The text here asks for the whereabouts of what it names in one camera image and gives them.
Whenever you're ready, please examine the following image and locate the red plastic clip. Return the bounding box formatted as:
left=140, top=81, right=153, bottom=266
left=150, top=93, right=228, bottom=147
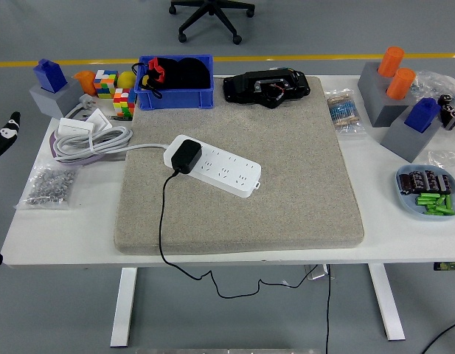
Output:
left=147, top=58, right=166, bottom=84

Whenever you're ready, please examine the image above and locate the blue-grey plate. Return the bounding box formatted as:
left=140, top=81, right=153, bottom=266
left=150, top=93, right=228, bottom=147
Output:
left=394, top=164, right=455, bottom=222

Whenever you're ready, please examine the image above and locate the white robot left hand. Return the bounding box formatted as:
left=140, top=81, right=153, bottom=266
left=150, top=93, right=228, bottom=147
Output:
left=0, top=111, right=22, bottom=163

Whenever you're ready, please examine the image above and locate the black office chair base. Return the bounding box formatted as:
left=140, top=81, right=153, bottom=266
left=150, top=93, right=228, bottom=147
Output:
left=169, top=0, right=256, bottom=45

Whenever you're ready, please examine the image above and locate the grey-brown mat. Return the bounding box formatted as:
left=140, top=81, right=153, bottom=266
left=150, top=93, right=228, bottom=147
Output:
left=113, top=75, right=365, bottom=255

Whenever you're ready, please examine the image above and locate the yellow ball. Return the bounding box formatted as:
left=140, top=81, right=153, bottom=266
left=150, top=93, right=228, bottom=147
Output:
left=117, top=72, right=136, bottom=89

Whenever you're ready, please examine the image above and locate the clear bag of small parts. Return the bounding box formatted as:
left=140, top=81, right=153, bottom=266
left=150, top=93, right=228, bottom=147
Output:
left=409, top=69, right=455, bottom=104

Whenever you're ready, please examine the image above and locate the black plug adapter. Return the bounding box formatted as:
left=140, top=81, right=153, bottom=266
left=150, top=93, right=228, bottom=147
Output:
left=170, top=139, right=203, bottom=174

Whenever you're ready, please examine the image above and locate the thin black plug cord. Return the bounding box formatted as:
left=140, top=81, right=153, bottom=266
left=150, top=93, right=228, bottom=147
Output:
left=159, top=170, right=319, bottom=299

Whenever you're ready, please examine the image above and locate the blue house-shaped block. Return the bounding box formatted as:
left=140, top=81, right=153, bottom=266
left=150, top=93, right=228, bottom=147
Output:
left=403, top=97, right=442, bottom=133
left=33, top=58, right=69, bottom=93

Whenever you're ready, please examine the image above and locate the blue plastic bin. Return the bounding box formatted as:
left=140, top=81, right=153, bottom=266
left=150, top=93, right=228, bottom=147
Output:
left=133, top=54, right=215, bottom=111

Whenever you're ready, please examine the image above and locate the multicoloured puzzle cube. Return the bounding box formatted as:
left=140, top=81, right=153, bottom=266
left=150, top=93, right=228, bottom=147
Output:
left=93, top=69, right=119, bottom=100
left=112, top=87, right=137, bottom=118

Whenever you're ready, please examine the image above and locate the white table leg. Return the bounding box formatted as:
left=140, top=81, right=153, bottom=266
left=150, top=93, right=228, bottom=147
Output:
left=367, top=263, right=406, bottom=342
left=109, top=267, right=139, bottom=347

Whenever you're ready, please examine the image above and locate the black electronic device housing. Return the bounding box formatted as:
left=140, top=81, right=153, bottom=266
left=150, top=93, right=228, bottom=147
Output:
left=222, top=69, right=311, bottom=109

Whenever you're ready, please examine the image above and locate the black drawstring loop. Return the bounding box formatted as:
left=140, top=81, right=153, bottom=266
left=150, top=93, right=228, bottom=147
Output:
left=131, top=61, right=164, bottom=100

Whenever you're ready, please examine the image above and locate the black cable on floor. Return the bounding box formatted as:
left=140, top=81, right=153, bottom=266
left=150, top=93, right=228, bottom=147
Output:
left=422, top=320, right=455, bottom=354

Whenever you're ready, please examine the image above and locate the orange cylinder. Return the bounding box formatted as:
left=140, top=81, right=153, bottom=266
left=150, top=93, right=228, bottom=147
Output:
left=377, top=46, right=407, bottom=78
left=386, top=67, right=417, bottom=100

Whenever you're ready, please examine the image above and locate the purple flat pad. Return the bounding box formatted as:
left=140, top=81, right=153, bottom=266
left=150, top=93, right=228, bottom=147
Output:
left=49, top=128, right=99, bottom=165

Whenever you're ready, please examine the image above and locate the black hanging cable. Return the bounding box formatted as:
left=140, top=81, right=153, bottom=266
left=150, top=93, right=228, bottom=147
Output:
left=324, top=265, right=333, bottom=354

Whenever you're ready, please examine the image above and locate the silver bracket under table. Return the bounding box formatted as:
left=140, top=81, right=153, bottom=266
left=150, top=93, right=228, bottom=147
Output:
left=303, top=264, right=330, bottom=282

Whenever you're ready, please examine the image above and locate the grey slotted block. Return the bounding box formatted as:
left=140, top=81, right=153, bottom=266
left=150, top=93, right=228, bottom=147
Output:
left=380, top=110, right=444, bottom=163
left=29, top=79, right=84, bottom=119

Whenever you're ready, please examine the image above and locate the grey two-hole block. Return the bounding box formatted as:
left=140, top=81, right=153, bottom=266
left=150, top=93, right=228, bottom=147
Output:
left=357, top=61, right=418, bottom=128

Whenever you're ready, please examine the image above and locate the clear bag of screws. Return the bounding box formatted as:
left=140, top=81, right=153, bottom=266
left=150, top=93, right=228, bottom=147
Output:
left=13, top=164, right=80, bottom=211

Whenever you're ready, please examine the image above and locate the white power strip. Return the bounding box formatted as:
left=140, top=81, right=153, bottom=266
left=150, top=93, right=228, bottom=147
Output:
left=163, top=134, right=263, bottom=199

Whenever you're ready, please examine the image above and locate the grey cable with white plug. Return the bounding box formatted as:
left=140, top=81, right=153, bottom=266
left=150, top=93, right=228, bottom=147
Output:
left=53, top=94, right=169, bottom=163

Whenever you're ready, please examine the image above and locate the black cloth pouch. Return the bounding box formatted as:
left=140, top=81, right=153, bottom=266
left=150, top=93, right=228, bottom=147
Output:
left=149, top=57, right=212, bottom=91

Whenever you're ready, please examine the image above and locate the clear bag of resistors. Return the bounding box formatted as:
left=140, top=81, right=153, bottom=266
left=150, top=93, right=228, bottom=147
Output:
left=324, top=88, right=367, bottom=136

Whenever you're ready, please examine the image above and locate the orange cone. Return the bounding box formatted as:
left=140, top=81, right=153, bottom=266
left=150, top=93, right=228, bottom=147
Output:
left=72, top=70, right=97, bottom=96

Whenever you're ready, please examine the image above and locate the white wall switch panel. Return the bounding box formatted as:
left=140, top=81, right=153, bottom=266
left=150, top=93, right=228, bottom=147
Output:
left=85, top=108, right=114, bottom=130
left=58, top=117, right=95, bottom=136

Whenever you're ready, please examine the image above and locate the empty clear plastic bag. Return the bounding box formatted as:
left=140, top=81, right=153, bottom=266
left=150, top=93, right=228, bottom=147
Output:
left=428, top=149, right=455, bottom=170

